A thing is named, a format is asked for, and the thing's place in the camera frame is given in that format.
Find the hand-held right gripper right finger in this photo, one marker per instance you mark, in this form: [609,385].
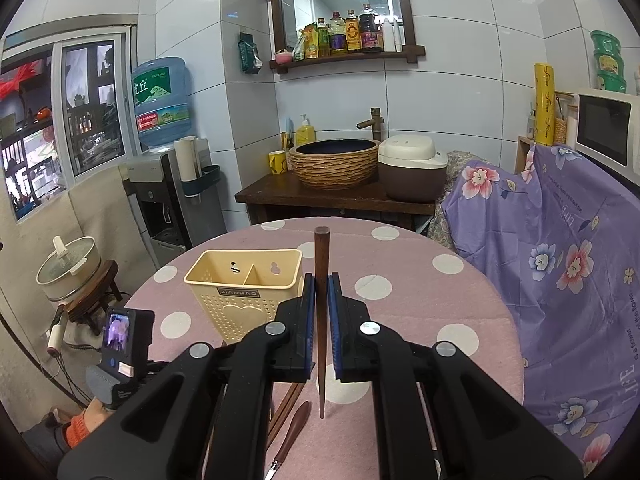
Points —
[334,320]

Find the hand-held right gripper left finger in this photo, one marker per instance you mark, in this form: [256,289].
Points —
[309,320]

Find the brown wooden chopstick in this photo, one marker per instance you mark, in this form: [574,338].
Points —
[292,399]
[280,414]
[321,260]

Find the beige plastic utensil holder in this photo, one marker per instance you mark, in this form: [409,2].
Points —
[235,305]

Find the person's left forearm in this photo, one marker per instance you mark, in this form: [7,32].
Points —
[80,430]

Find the pink polka dot tablecloth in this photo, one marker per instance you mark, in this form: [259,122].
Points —
[400,310]

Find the dark wooden stool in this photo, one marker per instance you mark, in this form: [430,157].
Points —
[95,300]

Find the white handheld device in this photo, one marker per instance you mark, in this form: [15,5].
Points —
[57,330]

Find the white electric pot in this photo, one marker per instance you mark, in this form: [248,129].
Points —
[67,270]

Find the dark wooden cabinet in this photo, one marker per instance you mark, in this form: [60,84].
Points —
[325,200]

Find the woven pattern wash basin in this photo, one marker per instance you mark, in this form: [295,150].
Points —
[335,167]

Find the yellow mug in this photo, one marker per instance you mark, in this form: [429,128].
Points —
[277,162]

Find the white brown rice cooker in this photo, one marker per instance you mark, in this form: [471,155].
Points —
[412,170]

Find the dark blue cup tray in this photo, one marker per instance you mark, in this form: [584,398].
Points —
[205,181]

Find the yellow soap pump bottle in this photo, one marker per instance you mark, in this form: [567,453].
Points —
[305,134]

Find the bamboo style bronze faucet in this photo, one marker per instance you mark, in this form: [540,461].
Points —
[376,125]

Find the grey water dispenser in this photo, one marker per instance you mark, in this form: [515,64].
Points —
[145,170]

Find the white paper cup stack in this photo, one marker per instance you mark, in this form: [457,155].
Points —
[186,160]

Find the purple floral sheet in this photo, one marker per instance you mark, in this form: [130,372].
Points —
[560,285]

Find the light wooden crate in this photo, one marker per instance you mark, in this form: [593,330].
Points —
[522,155]

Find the blue water jug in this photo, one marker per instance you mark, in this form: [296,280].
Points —
[160,105]

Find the wooden framed mirror shelf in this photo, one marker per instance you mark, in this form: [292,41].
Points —
[350,57]

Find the small pink bowl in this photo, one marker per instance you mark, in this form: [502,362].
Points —
[283,57]

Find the aluminium sliding window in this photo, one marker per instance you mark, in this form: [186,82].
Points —
[57,110]

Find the clear plastic bag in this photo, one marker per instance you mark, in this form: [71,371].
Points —
[298,49]

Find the green hanging packet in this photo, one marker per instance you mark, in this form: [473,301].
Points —
[247,55]

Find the yellow packet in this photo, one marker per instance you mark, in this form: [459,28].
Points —
[311,42]

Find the small clear bottle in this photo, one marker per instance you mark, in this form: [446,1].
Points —
[530,122]

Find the small green bottle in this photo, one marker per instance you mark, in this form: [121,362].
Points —
[323,40]

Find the yellow cooking oil bottle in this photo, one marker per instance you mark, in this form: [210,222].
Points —
[337,37]

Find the amber sauce bottle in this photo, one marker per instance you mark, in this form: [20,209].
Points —
[353,34]

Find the white plastic bottle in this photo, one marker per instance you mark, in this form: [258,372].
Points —
[397,36]
[387,36]

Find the dark soy sauce bottle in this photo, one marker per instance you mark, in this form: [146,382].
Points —
[369,32]

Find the yellow grain jar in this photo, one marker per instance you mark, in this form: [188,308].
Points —
[561,132]

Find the yellow wrap roll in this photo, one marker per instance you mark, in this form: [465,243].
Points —
[544,105]

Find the white microwave oven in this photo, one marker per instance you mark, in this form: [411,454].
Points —
[600,130]

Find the green instant noodle cup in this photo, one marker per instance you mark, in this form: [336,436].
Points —
[612,82]
[609,62]
[606,42]

